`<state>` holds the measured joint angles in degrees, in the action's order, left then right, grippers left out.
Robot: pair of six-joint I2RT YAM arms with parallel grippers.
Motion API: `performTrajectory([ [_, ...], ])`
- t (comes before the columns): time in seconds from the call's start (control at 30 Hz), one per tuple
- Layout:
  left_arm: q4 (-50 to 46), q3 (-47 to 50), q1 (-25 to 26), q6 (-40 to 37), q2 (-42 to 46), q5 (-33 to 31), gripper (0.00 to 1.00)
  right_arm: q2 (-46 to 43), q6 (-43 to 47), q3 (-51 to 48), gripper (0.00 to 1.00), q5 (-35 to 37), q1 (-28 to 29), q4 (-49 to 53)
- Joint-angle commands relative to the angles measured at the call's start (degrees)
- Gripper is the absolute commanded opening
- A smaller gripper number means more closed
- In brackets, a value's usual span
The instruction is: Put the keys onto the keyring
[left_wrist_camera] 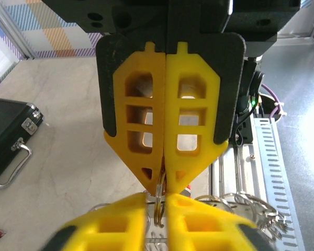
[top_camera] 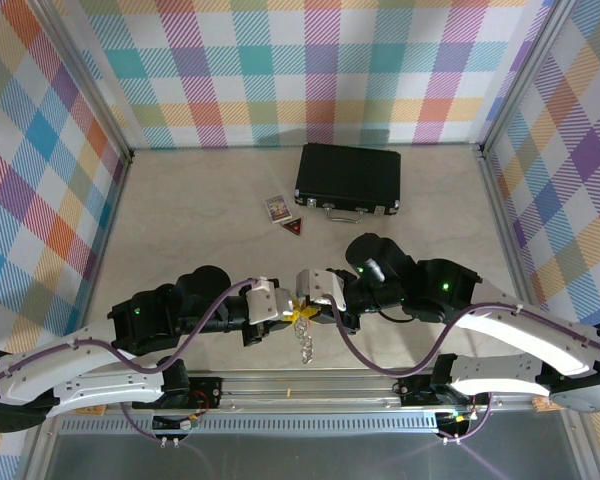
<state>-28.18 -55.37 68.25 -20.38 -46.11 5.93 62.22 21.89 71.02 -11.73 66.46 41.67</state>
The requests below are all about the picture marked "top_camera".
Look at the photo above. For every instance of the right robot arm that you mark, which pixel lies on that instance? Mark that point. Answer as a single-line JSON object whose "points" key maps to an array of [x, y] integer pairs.
{"points": [[505, 375]]}

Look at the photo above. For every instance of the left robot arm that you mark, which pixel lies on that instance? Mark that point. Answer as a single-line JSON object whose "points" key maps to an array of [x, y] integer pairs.
{"points": [[80, 385]]}

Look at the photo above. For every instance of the black red triangular tag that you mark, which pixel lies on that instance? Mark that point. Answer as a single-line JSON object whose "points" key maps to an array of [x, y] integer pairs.
{"points": [[295, 227]]}

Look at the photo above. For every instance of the small card box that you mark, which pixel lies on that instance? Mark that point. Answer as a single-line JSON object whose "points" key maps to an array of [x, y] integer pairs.
{"points": [[278, 207]]}

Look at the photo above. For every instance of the orange label tag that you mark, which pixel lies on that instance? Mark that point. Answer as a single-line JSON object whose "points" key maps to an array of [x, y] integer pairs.
{"points": [[92, 411], [541, 405]]}

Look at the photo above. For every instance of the black carrying case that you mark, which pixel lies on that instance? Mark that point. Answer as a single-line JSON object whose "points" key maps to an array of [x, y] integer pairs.
{"points": [[347, 175]]}

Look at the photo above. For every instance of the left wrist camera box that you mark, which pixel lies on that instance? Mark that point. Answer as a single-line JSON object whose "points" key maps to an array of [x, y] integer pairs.
{"points": [[267, 300]]}

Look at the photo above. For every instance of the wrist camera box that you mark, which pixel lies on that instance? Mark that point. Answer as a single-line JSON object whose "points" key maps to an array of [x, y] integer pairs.
{"points": [[320, 286], [267, 300]]}

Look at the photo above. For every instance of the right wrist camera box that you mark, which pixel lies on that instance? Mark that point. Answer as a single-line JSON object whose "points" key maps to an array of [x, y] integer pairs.
{"points": [[320, 286]]}

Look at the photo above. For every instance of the aluminium mounting rail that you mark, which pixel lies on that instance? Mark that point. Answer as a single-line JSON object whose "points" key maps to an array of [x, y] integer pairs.
{"points": [[305, 402]]}

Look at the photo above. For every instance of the aluminium side rail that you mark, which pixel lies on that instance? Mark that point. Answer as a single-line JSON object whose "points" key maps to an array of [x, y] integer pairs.
{"points": [[500, 225], [107, 240]]}

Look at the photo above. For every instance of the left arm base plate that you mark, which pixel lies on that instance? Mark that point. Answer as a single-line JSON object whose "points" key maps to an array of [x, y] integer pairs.
{"points": [[207, 392]]}

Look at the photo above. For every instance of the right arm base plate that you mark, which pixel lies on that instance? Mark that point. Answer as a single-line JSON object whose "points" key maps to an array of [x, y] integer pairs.
{"points": [[415, 390]]}

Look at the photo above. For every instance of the black connector bracket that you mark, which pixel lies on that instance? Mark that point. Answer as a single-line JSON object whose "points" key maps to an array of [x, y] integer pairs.
{"points": [[167, 425], [455, 425]]}

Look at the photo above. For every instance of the aluminium corner post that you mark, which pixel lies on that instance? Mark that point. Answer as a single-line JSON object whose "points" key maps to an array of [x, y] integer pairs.
{"points": [[87, 82], [525, 75]]}

